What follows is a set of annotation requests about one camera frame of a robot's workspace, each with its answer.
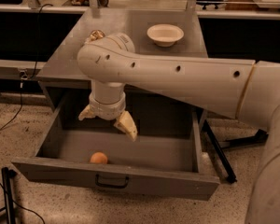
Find orange ball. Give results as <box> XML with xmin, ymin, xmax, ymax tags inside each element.
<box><xmin>90</xmin><ymin>152</ymin><xmax>108</xmax><ymax>164</ymax></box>

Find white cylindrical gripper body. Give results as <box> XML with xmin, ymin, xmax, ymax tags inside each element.
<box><xmin>89</xmin><ymin>93</ymin><xmax>126</xmax><ymax>120</ymax></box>

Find black hanging cable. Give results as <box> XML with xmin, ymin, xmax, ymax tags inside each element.
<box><xmin>0</xmin><ymin>3</ymin><xmax>54</xmax><ymax>134</ymax></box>

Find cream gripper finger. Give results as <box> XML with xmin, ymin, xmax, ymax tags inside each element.
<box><xmin>114</xmin><ymin>111</ymin><xmax>137</xmax><ymax>142</ymax></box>
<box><xmin>78</xmin><ymin>105</ymin><xmax>96</xmax><ymax>120</ymax></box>

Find white paper bowl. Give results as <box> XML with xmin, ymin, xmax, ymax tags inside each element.
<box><xmin>147</xmin><ymin>24</ymin><xmax>184</xmax><ymax>48</ymax></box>

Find silver crushed can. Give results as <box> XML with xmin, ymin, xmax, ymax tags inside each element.
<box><xmin>85</xmin><ymin>30</ymin><xmax>105</xmax><ymax>44</ymax></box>

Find grey cabinet counter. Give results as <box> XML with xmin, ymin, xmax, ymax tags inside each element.
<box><xmin>36</xmin><ymin>8</ymin><xmax>209</xmax><ymax>130</ymax></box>

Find black stand leg right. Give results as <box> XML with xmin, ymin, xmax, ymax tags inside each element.
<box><xmin>203</xmin><ymin>121</ymin><xmax>268</xmax><ymax>184</ymax></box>

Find black floor cable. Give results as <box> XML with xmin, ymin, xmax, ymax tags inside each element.
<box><xmin>0</xmin><ymin>168</ymin><xmax>47</xmax><ymax>224</ymax></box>

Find black drawer handle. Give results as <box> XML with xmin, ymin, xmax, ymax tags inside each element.
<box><xmin>95</xmin><ymin>175</ymin><xmax>129</xmax><ymax>189</ymax></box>

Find grey horizontal rail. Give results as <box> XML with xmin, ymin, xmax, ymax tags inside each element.
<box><xmin>0</xmin><ymin>60</ymin><xmax>45</xmax><ymax>80</ymax></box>

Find grey open top drawer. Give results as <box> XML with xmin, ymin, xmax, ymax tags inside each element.
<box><xmin>12</xmin><ymin>90</ymin><xmax>219</xmax><ymax>200</ymax></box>

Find black tripod leg left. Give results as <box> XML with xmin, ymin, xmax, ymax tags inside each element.
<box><xmin>0</xmin><ymin>167</ymin><xmax>16</xmax><ymax>224</ymax></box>

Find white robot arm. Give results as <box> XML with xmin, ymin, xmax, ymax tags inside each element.
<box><xmin>77</xmin><ymin>33</ymin><xmax>280</xmax><ymax>224</ymax></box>

